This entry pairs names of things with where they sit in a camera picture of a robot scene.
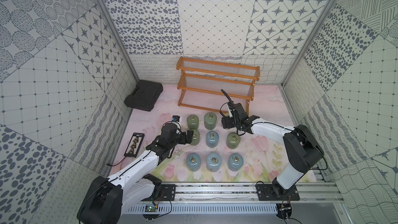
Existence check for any wooden three-tier shelf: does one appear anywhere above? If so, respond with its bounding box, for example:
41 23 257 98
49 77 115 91
176 57 261 113

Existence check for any green canister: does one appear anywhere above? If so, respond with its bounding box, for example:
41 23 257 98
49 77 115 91
191 129 201 146
227 132 241 149
187 115 200 130
204 112 217 130

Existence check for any right controller board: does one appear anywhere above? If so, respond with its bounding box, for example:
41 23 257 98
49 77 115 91
276 204 292 220

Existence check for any controller board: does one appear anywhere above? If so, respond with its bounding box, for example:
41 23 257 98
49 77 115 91
143 205 160 220
276 204 292 220

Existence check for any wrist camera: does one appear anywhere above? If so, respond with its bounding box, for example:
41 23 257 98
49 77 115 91
228 106 234 117
172 115 180 123

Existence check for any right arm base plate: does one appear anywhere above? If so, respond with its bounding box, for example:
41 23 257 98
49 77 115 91
255 183 300 202

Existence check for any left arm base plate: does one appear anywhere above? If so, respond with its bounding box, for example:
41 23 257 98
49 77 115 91
152 184 176 202

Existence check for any aluminium mounting rail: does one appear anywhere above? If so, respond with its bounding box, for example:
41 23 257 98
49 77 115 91
163 182 344 203

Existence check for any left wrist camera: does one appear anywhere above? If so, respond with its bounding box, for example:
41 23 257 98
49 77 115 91
172 115 180 123

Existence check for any blue canister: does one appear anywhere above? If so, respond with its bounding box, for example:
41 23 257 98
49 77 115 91
206 131 219 148
206 152 222 172
228 153 244 172
186 153 201 172

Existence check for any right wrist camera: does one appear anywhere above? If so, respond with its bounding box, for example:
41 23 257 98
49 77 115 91
228 106 234 117

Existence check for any left controller board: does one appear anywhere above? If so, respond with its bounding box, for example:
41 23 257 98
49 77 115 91
143 205 160 220

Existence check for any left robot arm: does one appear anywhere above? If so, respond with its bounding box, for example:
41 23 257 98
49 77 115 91
77 121 193 224

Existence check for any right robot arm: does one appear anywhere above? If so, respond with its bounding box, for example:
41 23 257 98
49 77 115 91
221 89 324 199

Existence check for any black plastic tool case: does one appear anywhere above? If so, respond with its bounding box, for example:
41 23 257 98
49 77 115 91
124 80 163 112

